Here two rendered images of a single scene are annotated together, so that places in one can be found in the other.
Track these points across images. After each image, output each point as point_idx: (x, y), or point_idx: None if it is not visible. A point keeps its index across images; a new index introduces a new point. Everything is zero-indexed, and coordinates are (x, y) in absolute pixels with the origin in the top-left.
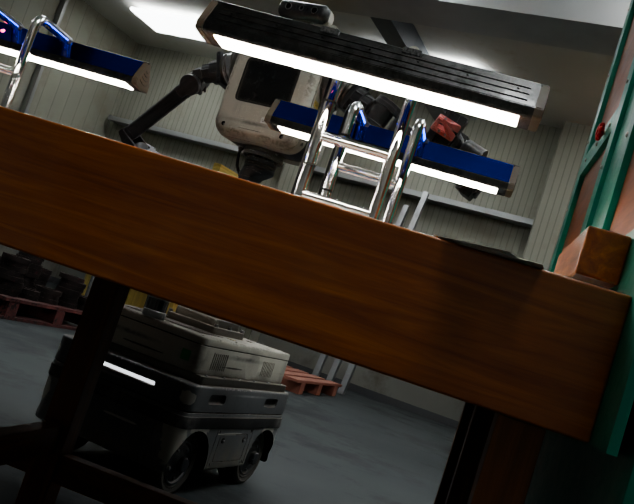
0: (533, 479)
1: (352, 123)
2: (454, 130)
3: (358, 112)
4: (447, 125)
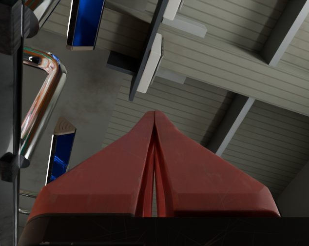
0: None
1: (28, 45)
2: (166, 163)
3: (49, 54)
4: (148, 125)
